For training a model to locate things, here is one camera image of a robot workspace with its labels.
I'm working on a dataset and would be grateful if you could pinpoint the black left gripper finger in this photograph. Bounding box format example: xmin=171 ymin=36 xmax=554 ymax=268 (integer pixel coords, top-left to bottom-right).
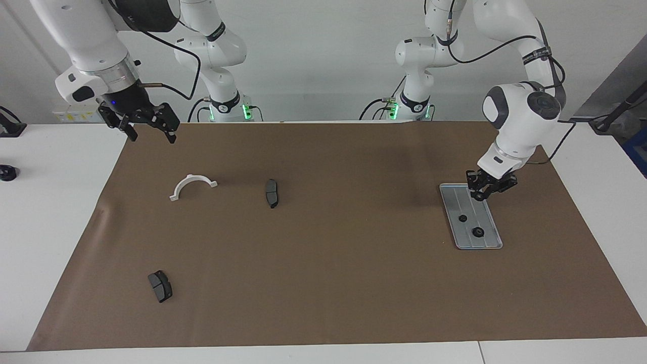
xmin=483 ymin=178 xmax=519 ymax=202
xmin=466 ymin=171 xmax=486 ymax=202

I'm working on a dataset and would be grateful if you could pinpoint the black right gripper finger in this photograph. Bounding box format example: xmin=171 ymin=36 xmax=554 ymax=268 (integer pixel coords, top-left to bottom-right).
xmin=98 ymin=102 xmax=138 ymax=143
xmin=152 ymin=102 xmax=181 ymax=145

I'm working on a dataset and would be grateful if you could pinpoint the silver metal tray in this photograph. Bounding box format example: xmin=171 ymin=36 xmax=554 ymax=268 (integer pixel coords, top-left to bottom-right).
xmin=439 ymin=183 xmax=504 ymax=250

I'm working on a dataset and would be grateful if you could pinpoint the white power strip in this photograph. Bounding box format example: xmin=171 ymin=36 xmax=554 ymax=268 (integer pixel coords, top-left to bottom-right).
xmin=52 ymin=103 xmax=105 ymax=123

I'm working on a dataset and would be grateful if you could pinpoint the black table clamp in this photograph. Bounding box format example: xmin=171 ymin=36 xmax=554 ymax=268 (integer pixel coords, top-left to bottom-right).
xmin=0 ymin=106 xmax=27 ymax=138

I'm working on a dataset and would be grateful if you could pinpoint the black stand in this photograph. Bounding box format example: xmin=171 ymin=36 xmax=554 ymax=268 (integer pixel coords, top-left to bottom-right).
xmin=589 ymin=81 xmax=647 ymax=134

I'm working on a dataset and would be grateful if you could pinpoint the blue crate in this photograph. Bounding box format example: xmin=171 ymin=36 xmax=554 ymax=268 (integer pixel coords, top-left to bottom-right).
xmin=621 ymin=129 xmax=647 ymax=178

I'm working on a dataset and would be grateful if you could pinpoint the short dark brake pad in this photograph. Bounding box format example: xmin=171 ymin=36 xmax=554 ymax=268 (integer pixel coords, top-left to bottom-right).
xmin=148 ymin=270 xmax=173 ymax=304

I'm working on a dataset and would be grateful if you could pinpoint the brown table mat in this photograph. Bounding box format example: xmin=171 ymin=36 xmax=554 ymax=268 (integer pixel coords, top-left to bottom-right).
xmin=26 ymin=120 xmax=647 ymax=352

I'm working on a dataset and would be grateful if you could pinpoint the black base cable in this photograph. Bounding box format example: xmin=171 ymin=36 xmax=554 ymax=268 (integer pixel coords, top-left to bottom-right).
xmin=359 ymin=76 xmax=407 ymax=121
xmin=187 ymin=97 xmax=263 ymax=123

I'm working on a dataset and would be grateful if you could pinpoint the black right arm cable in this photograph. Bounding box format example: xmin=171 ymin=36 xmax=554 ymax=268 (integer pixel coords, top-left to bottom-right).
xmin=109 ymin=0 xmax=202 ymax=100

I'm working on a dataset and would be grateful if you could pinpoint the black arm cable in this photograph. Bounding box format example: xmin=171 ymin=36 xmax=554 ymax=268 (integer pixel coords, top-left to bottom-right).
xmin=109 ymin=0 xmax=202 ymax=100
xmin=445 ymin=0 xmax=577 ymax=165

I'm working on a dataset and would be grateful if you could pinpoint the white curved plastic bracket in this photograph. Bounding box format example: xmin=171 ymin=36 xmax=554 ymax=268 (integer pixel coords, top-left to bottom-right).
xmin=169 ymin=174 xmax=218 ymax=202

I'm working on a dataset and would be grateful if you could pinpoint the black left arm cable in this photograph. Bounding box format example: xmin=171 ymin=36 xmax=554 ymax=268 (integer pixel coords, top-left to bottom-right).
xmin=445 ymin=0 xmax=577 ymax=165

